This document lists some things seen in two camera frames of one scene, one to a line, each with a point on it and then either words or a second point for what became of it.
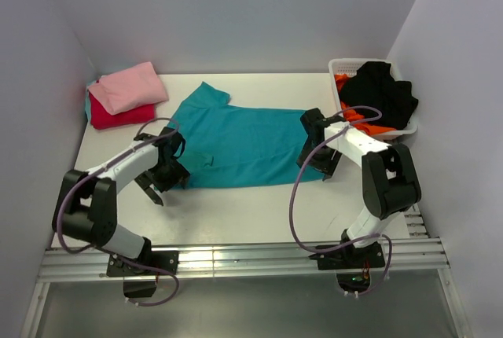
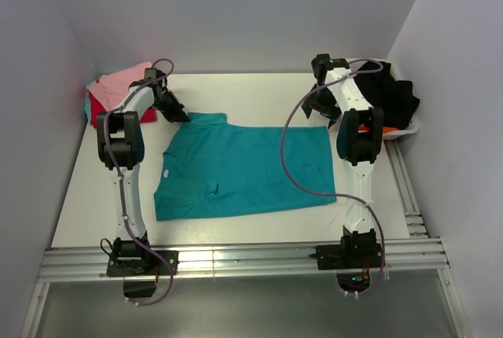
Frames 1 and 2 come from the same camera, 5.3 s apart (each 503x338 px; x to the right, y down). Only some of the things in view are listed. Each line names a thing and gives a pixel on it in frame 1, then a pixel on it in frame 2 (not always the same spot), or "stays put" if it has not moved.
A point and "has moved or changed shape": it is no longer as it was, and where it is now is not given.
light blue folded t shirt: (87, 101) stays put
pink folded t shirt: (130, 89) stays put
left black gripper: (179, 175) -> (177, 115)
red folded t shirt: (101, 119) stays put
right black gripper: (327, 167) -> (331, 112)
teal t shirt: (229, 146) has moved or changed shape
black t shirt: (373, 87) stays put
